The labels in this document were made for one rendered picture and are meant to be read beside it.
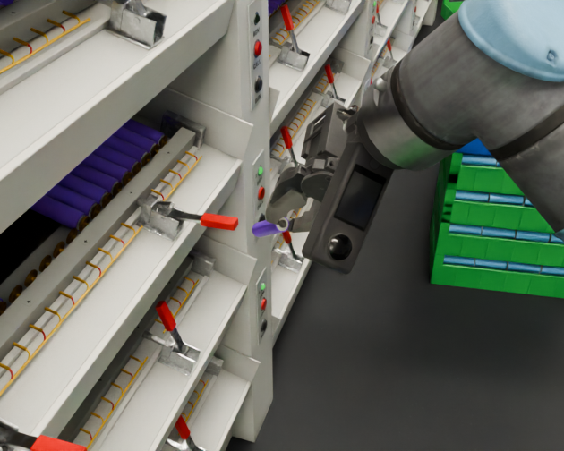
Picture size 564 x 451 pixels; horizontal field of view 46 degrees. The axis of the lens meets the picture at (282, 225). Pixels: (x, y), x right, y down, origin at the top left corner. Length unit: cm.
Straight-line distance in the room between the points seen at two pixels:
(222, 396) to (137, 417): 28
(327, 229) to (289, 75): 44
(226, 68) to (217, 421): 50
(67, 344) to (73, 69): 21
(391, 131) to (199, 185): 26
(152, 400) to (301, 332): 60
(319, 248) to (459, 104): 18
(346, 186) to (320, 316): 78
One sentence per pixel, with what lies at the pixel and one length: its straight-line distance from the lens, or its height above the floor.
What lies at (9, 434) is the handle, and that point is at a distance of 49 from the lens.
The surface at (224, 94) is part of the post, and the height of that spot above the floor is 62.
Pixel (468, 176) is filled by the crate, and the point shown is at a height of 27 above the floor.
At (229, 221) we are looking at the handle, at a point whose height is 57.
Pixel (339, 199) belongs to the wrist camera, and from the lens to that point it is 59.
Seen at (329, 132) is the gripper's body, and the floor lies 63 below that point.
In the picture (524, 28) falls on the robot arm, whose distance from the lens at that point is 49.
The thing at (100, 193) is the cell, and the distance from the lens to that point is 67.
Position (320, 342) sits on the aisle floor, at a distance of 130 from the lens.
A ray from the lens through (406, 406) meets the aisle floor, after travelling 122.
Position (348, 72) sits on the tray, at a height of 36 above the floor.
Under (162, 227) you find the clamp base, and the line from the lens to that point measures 66.
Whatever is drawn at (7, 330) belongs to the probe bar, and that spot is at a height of 58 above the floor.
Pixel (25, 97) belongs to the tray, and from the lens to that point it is 48.
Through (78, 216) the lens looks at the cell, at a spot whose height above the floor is 58.
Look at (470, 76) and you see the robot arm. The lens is 50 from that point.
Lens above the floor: 93
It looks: 36 degrees down
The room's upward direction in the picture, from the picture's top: straight up
